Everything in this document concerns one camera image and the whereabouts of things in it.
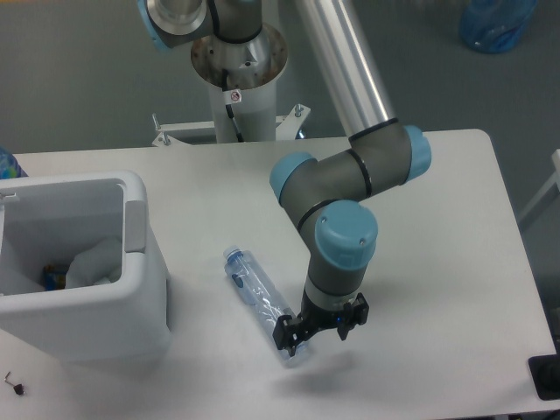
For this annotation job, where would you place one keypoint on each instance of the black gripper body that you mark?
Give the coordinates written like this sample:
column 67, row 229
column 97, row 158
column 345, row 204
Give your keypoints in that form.
column 316, row 319

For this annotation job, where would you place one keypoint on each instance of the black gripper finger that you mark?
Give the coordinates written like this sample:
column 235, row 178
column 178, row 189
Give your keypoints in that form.
column 353, row 314
column 291, row 334

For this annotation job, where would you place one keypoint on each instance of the clear plastic water bottle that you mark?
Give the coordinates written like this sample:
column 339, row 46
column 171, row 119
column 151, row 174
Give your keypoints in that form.
column 259, row 293

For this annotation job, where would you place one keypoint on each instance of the white plastic wrapper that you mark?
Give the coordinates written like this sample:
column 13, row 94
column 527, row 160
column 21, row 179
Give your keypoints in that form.
column 99, row 265

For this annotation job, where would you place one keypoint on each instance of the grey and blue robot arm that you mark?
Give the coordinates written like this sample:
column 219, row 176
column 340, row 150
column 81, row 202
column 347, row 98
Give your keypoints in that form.
column 322, row 198

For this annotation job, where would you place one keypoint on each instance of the white trash can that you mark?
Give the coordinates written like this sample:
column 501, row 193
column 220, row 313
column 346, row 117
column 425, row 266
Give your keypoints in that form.
column 50, row 220

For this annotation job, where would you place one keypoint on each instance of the black device at table edge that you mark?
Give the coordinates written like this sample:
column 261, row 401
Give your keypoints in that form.
column 544, row 370

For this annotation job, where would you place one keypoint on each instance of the blue yellow snack wrapper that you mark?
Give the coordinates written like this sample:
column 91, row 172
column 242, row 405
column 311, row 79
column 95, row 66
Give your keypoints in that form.
column 54, row 276

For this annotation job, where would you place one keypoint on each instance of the blue plastic bag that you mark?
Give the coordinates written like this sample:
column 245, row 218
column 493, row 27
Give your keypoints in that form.
column 494, row 26

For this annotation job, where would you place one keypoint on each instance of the blue bottle at left edge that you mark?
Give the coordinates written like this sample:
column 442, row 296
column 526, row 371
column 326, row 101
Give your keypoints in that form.
column 9, row 166

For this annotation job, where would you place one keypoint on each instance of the white pedestal base bracket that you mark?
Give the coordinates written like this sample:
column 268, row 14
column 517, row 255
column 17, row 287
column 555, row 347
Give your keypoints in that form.
column 288, row 127

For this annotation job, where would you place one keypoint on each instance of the white frame at right edge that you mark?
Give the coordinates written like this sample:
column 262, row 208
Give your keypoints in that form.
column 543, row 198

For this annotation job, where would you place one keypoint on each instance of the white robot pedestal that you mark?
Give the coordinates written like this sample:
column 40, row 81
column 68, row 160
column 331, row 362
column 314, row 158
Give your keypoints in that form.
column 242, row 84

